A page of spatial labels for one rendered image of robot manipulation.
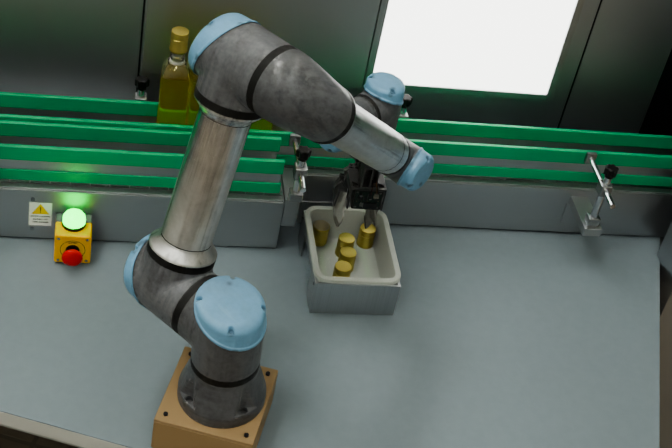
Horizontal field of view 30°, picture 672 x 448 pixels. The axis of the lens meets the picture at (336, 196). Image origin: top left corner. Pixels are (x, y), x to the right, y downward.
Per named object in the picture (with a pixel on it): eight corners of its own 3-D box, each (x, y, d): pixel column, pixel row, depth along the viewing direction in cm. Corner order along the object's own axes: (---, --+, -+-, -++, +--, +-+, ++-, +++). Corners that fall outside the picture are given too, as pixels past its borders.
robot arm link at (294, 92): (339, 74, 178) (449, 152, 221) (284, 38, 182) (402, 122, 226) (295, 143, 178) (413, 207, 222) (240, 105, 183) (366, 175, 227)
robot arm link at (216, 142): (168, 347, 205) (266, 52, 181) (108, 297, 212) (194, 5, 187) (217, 327, 214) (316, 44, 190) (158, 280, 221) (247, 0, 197)
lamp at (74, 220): (86, 217, 245) (86, 205, 243) (85, 232, 242) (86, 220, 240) (62, 216, 244) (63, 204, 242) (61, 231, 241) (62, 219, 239)
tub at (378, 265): (378, 239, 266) (385, 208, 261) (394, 314, 249) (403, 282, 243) (297, 236, 262) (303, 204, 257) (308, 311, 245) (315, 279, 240)
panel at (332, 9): (548, 93, 280) (592, -42, 259) (551, 101, 278) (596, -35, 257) (141, 64, 262) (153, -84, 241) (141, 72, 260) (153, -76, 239)
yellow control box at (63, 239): (90, 242, 251) (92, 213, 246) (89, 267, 245) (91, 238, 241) (55, 240, 249) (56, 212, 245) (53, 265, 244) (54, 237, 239)
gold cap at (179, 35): (175, 56, 241) (177, 37, 239) (165, 46, 243) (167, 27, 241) (190, 52, 243) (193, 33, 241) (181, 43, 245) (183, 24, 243)
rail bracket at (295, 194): (296, 165, 260) (306, 116, 252) (305, 218, 247) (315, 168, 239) (282, 165, 259) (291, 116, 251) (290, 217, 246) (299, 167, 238)
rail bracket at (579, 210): (577, 217, 279) (608, 136, 265) (599, 268, 266) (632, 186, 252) (557, 216, 278) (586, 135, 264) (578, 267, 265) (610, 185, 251)
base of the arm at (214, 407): (255, 436, 209) (261, 398, 203) (167, 418, 210) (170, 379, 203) (272, 369, 221) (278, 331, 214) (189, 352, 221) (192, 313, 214)
